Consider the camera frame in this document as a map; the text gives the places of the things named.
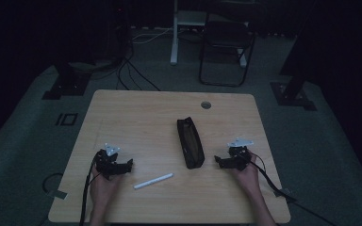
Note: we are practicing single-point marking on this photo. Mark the white pen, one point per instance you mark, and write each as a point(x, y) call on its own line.
point(153, 181)

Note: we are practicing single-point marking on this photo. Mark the person's right hand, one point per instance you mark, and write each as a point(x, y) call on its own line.
point(248, 180)

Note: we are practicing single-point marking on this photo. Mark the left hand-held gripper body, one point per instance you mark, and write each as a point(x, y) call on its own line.
point(106, 163)

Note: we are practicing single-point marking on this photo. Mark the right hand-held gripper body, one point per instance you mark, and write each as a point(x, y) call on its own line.
point(240, 155)

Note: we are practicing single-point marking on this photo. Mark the black pencil case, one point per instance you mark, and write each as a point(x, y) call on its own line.
point(190, 142)

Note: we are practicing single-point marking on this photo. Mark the white desk leg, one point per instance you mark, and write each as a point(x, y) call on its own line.
point(174, 34)

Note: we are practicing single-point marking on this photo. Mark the person's left hand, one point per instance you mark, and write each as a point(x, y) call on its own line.
point(102, 188)

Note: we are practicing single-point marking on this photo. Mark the grey tape piece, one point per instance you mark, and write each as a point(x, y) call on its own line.
point(57, 194)
point(284, 192)

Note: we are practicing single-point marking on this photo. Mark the black folding chair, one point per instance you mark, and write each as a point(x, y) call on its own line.
point(226, 47)

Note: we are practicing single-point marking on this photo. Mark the black stand base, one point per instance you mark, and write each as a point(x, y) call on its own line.
point(292, 94)
point(66, 84)

